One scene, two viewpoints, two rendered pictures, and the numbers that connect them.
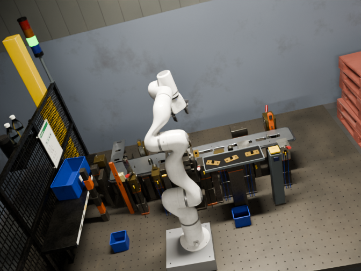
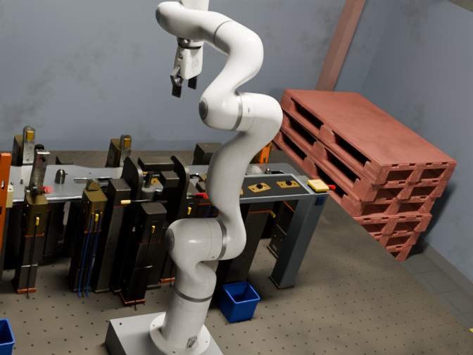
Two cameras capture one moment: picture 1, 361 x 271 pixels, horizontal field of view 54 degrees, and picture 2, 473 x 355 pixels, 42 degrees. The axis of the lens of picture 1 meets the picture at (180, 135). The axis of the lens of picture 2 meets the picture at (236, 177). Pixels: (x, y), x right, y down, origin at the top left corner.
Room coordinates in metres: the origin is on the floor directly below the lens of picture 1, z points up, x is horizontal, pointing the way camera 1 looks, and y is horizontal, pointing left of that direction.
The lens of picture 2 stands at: (0.39, 1.07, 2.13)
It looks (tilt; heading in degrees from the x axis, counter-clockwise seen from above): 27 degrees down; 317
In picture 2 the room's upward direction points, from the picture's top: 17 degrees clockwise
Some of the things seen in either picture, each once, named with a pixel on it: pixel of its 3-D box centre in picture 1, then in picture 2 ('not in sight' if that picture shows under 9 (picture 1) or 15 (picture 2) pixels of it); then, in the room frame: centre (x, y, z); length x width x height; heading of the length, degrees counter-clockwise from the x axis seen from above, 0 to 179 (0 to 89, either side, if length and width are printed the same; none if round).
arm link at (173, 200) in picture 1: (179, 205); (192, 256); (1.49, 0.11, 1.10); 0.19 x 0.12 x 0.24; 79
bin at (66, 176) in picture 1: (71, 177); not in sight; (2.05, 0.83, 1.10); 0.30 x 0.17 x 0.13; 167
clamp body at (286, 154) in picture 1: (284, 164); (293, 220); (1.82, -0.65, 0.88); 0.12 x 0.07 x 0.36; 175
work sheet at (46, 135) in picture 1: (50, 143); not in sight; (2.24, 0.93, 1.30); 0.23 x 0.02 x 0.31; 175
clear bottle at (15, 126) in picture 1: (19, 128); not in sight; (2.15, 1.03, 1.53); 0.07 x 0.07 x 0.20
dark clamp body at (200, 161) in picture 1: (207, 183); (177, 236); (1.83, -0.09, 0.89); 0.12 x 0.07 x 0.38; 175
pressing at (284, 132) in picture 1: (199, 152); (155, 177); (2.06, -0.10, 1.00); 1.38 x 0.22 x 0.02; 85
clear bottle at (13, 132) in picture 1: (14, 136); not in sight; (2.05, 1.04, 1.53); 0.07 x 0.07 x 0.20
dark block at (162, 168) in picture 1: (170, 189); (108, 237); (1.86, 0.17, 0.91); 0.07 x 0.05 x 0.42; 175
